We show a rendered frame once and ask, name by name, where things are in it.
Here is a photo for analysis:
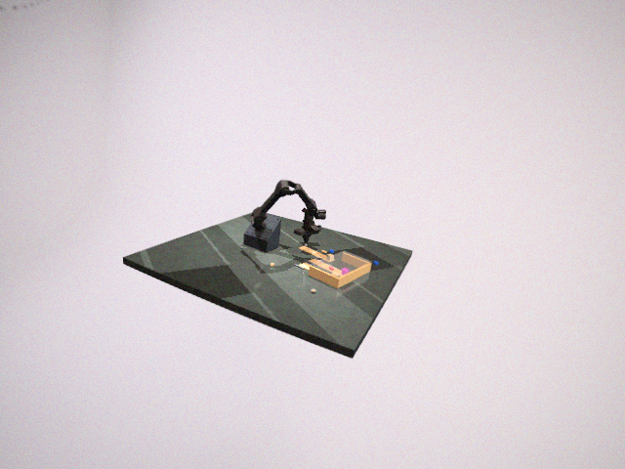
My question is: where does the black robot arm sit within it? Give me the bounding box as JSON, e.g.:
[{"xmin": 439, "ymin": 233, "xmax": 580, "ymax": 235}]
[{"xmin": 251, "ymin": 180, "xmax": 326, "ymax": 235}]

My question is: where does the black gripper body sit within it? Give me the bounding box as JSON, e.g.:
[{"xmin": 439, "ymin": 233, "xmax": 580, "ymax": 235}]
[{"xmin": 294, "ymin": 219, "xmax": 314, "ymax": 235}]

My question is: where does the orange strip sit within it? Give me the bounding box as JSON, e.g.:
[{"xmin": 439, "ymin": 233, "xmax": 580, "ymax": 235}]
[{"xmin": 299, "ymin": 246, "xmax": 326, "ymax": 259}]

